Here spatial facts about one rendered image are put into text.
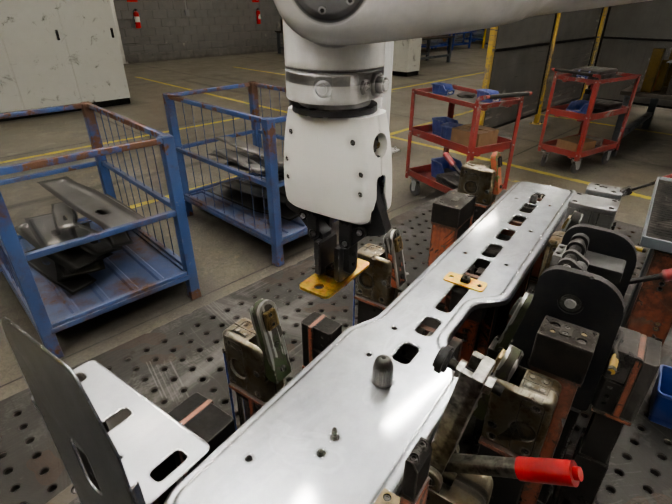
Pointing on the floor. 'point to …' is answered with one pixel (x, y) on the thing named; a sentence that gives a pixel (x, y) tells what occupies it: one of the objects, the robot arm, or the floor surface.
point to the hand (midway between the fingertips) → (335, 255)
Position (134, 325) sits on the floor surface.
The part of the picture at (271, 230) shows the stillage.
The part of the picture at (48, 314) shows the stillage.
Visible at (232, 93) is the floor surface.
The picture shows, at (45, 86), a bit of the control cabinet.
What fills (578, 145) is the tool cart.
